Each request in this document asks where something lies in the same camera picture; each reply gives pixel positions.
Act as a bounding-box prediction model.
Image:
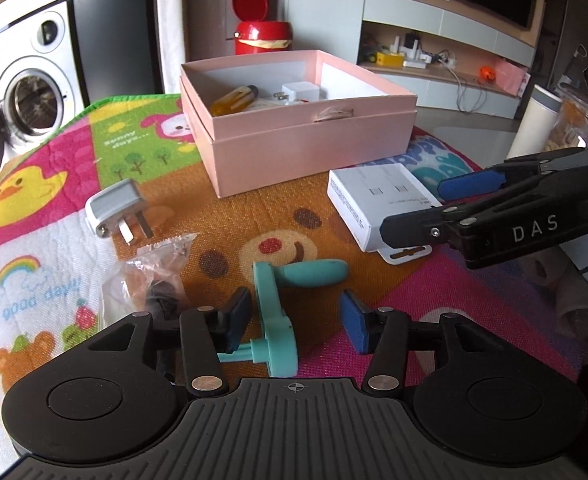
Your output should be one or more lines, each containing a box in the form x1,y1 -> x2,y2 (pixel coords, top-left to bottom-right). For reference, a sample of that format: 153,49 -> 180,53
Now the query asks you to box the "clear bag with black parts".
103,232 -> 199,326

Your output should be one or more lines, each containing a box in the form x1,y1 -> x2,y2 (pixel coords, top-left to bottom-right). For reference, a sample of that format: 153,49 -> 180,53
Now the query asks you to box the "white box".
327,162 -> 444,253

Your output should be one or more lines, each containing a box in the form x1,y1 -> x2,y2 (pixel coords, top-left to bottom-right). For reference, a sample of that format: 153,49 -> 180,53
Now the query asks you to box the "person's right hand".
521,250 -> 588,338

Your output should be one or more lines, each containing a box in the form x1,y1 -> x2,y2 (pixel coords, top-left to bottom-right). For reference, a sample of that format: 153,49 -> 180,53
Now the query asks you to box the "white cable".
444,60 -> 489,111

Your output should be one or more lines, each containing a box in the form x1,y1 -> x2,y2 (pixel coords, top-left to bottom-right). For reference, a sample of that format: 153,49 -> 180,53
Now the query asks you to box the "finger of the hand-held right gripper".
380,198 -> 480,250
438,146 -> 587,203

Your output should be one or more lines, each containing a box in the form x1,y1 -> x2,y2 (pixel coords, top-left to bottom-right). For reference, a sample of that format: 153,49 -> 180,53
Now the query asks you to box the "yellow bottle with red label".
210,85 -> 259,117

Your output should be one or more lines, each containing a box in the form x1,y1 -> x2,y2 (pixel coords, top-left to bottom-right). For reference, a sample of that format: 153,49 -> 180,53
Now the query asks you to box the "white plastic tab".
376,245 -> 432,265

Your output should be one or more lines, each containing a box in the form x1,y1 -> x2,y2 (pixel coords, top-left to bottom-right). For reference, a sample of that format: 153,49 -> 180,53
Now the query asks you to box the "white charging dock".
394,32 -> 457,71

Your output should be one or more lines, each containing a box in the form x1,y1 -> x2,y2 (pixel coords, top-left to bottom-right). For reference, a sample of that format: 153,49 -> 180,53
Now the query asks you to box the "white washing machine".
0,0 -> 82,153

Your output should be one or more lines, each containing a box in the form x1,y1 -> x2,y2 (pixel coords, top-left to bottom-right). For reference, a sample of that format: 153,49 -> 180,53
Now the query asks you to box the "dark tall panel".
74,0 -> 162,106

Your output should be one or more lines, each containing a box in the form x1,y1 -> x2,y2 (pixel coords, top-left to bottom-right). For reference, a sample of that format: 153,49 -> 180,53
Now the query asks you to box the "grey three-prong plug adapter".
85,179 -> 155,247

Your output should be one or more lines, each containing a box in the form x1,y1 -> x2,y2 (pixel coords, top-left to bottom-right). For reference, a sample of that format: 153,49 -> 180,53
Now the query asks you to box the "pink paper bag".
494,57 -> 532,98

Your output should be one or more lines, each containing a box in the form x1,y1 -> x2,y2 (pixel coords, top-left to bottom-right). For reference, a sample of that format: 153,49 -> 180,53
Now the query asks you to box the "teal plastic crank handle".
217,258 -> 349,378

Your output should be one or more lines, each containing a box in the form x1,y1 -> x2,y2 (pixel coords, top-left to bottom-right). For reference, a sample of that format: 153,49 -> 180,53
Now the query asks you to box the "pink cardboard box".
179,50 -> 419,198

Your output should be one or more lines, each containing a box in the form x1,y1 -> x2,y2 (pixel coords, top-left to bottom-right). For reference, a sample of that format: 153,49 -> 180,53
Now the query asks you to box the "white cylindrical flask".
506,85 -> 564,161

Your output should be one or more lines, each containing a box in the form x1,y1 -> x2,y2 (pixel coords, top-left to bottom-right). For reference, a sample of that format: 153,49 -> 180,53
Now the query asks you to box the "clear snack jar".
544,85 -> 588,153

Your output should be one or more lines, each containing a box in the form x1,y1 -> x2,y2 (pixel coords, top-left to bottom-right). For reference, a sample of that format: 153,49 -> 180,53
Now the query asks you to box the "white two-prong charger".
272,80 -> 321,107

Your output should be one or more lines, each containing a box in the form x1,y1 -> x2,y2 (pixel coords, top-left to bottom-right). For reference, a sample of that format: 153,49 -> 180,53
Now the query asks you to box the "colourful cartoon play mat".
0,92 -> 582,461

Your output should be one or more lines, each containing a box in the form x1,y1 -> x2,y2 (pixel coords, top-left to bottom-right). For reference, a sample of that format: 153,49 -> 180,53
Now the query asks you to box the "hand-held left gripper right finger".
339,290 -> 504,396

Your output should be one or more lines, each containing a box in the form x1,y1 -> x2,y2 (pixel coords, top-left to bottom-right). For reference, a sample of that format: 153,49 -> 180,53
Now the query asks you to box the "grey and wood television cabinet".
356,0 -> 537,121

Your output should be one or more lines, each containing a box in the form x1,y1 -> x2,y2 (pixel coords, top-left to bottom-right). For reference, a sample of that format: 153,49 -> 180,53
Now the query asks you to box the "red flip-lid container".
233,0 -> 295,56

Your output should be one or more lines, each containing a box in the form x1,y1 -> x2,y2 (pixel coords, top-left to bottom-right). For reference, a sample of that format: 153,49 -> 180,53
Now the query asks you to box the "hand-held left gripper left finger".
89,287 -> 252,396

